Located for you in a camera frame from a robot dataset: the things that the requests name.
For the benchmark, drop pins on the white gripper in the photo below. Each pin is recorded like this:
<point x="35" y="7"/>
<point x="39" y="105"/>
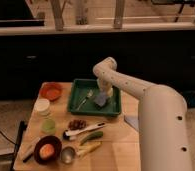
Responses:
<point x="108" y="93"/>

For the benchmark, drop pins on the blue sponge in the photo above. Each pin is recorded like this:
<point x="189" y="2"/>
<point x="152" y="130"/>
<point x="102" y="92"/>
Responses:
<point x="101" y="99"/>

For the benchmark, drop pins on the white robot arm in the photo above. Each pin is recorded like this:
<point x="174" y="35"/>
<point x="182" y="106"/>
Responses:
<point x="162" y="111"/>

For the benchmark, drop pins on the green plastic tray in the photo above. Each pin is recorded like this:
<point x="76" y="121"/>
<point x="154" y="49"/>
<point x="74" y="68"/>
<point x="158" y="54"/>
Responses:
<point x="83" y="91"/>

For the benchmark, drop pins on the silver fork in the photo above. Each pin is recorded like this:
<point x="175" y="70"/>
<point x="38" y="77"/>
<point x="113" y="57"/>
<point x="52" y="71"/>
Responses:
<point x="89" y="95"/>

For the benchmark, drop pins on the blue gray cloth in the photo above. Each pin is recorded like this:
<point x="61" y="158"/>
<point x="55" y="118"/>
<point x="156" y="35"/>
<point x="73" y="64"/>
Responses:
<point x="132" y="121"/>

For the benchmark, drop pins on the green vegetable piece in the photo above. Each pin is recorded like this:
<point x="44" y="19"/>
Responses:
<point x="94" y="135"/>

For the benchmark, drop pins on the brown food pile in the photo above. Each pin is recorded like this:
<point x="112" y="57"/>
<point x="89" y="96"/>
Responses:
<point x="77" y="124"/>

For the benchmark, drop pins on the orange bowl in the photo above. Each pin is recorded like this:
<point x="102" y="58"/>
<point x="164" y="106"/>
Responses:
<point x="51" y="91"/>

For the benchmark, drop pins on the yellow vegetable piece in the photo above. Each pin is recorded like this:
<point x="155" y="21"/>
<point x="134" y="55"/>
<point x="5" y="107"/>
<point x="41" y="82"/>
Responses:
<point x="85" y="149"/>

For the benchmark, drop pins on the white round container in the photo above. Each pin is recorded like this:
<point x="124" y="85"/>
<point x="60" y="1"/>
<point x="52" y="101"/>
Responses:
<point x="42" y="106"/>

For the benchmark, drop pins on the green plastic cup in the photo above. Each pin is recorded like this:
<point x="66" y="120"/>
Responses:
<point x="48" y="127"/>

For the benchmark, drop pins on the silver metal cup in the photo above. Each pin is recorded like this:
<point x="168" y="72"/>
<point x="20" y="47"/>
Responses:
<point x="67" y="155"/>

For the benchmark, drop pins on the orange fruit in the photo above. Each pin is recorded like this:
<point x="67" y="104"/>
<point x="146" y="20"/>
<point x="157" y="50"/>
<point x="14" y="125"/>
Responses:
<point x="46" y="151"/>

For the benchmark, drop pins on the black table leg bar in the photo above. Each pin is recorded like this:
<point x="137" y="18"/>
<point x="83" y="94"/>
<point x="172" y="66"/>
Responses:
<point x="21" y="129"/>

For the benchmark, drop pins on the black handled knife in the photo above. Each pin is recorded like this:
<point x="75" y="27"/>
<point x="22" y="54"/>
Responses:
<point x="29" y="152"/>

